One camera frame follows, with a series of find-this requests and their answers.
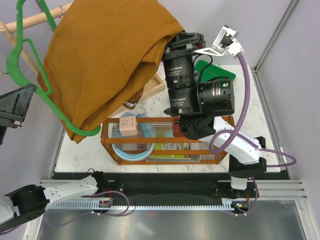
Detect green velvet hanger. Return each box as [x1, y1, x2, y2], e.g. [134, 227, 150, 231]
[6, 0, 101, 137]

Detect mustard brown trousers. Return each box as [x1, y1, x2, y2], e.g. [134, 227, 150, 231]
[37, 0, 184, 131]

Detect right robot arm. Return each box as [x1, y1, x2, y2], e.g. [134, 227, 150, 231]
[162, 30, 267, 197]

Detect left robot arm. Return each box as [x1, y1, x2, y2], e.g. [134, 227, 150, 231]
[0, 84, 110, 235]

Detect green plastic tray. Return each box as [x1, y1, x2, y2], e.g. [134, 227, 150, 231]
[195, 60, 236, 83]

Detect wooden clothes rack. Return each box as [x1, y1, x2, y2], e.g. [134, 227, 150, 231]
[0, 3, 166, 117]

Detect red cube power socket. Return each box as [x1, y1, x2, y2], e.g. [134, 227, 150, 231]
[172, 117, 184, 138]

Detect pink cube power socket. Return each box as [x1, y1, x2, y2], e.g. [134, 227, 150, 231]
[119, 115, 138, 137]

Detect white manual paper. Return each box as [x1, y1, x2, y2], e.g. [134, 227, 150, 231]
[147, 142, 200, 163]

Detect brown wooden shelf rack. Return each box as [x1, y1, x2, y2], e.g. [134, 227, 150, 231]
[100, 117, 227, 165]

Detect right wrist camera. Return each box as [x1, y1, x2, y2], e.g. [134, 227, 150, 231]
[194, 25, 245, 58]

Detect grey cable duct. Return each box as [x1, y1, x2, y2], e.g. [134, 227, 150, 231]
[47, 198, 237, 210]

